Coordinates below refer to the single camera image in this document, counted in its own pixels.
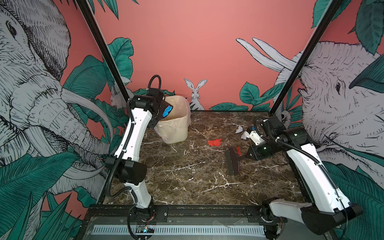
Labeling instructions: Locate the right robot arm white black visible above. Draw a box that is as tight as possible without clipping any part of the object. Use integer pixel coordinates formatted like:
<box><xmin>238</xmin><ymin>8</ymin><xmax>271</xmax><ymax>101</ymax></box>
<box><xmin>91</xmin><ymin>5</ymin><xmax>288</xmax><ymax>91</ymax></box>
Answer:
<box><xmin>245</xmin><ymin>117</ymin><xmax>363</xmax><ymax>235</ymax></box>

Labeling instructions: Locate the dark brown dustpan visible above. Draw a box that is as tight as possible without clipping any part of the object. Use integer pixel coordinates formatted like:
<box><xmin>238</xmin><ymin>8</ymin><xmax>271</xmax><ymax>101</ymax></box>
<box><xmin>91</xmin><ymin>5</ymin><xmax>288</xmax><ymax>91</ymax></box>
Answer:
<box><xmin>154</xmin><ymin>100</ymin><xmax>174</xmax><ymax>126</ymax></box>

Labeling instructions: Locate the white paper scrap far left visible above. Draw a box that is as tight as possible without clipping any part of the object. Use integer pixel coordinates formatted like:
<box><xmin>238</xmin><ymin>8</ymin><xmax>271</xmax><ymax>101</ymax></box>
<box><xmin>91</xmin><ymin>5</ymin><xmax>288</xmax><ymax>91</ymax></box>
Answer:
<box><xmin>236</xmin><ymin>126</ymin><xmax>243</xmax><ymax>134</ymax></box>

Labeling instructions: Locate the blue paper scrap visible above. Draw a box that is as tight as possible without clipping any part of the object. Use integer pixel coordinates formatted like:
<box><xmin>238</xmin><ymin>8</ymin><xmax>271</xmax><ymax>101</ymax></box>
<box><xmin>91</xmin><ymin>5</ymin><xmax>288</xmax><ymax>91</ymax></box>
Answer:
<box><xmin>162</xmin><ymin>105</ymin><xmax>173</xmax><ymax>118</ymax></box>

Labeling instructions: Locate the white paper scrap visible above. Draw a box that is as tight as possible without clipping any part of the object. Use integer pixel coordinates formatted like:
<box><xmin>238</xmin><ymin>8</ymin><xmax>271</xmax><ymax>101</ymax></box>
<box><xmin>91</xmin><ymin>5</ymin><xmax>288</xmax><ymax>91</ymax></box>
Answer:
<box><xmin>236</xmin><ymin>126</ymin><xmax>243</xmax><ymax>134</ymax></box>
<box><xmin>241</xmin><ymin>131</ymin><xmax>249</xmax><ymax>140</ymax></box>

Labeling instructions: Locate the black frame post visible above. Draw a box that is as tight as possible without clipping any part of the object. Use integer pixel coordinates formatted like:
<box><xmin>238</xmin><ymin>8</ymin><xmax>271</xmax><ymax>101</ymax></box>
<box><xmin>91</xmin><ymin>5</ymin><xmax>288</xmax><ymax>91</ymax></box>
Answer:
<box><xmin>76</xmin><ymin>0</ymin><xmax>131</xmax><ymax>102</ymax></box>
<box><xmin>269</xmin><ymin>0</ymin><xmax>343</xmax><ymax>116</ymax></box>

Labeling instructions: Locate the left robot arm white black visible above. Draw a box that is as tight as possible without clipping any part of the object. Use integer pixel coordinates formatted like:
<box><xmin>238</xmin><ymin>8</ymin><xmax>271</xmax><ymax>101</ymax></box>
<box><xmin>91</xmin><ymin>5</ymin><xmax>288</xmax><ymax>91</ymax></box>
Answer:
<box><xmin>105</xmin><ymin>88</ymin><xmax>167</xmax><ymax>212</ymax></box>

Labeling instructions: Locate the dark brown hand brush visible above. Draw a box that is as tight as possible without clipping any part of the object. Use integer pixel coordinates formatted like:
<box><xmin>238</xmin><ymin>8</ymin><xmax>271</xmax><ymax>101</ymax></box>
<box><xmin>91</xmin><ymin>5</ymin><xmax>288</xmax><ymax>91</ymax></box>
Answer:
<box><xmin>225</xmin><ymin>148</ymin><xmax>249</xmax><ymax>176</ymax></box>

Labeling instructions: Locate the red paper scrap upper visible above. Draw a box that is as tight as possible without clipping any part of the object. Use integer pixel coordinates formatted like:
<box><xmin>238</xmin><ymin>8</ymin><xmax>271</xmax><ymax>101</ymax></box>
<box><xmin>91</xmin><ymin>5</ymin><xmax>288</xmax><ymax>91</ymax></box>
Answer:
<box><xmin>208</xmin><ymin>139</ymin><xmax>222</xmax><ymax>147</ymax></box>

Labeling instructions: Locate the white paper scrap far right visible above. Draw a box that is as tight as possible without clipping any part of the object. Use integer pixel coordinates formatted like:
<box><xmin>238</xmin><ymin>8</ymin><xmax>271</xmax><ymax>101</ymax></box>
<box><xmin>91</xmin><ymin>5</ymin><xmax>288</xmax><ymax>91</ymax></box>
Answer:
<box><xmin>241</xmin><ymin>131</ymin><xmax>249</xmax><ymax>140</ymax></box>

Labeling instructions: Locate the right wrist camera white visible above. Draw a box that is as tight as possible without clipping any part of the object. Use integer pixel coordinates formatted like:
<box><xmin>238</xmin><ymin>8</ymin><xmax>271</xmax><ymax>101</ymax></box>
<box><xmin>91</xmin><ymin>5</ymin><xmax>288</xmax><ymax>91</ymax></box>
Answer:
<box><xmin>245</xmin><ymin>127</ymin><xmax>266</xmax><ymax>146</ymax></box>

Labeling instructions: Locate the right black frame post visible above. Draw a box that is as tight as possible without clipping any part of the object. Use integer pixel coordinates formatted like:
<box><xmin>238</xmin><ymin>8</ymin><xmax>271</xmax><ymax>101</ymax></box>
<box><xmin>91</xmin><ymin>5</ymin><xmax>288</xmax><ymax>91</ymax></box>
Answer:
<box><xmin>269</xmin><ymin>0</ymin><xmax>343</xmax><ymax>116</ymax></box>

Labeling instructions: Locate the left black frame post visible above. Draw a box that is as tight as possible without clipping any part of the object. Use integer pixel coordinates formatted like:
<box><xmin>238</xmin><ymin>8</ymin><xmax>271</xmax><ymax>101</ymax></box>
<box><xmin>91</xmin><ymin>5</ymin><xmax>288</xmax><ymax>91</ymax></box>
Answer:
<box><xmin>76</xmin><ymin>0</ymin><xmax>131</xmax><ymax>102</ymax></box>

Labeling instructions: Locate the white slotted cable duct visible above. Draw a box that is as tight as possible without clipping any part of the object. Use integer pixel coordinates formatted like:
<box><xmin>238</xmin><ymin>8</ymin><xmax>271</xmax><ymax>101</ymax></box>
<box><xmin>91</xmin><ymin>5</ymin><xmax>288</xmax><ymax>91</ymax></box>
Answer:
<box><xmin>91</xmin><ymin>225</ymin><xmax>265</xmax><ymax>237</ymax></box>

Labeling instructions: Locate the cream trash bin with liner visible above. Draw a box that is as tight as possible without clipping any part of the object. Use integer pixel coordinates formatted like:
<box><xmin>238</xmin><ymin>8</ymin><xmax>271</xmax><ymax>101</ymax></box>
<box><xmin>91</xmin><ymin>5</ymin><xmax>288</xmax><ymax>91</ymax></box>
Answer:
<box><xmin>155</xmin><ymin>95</ymin><xmax>191</xmax><ymax>144</ymax></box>

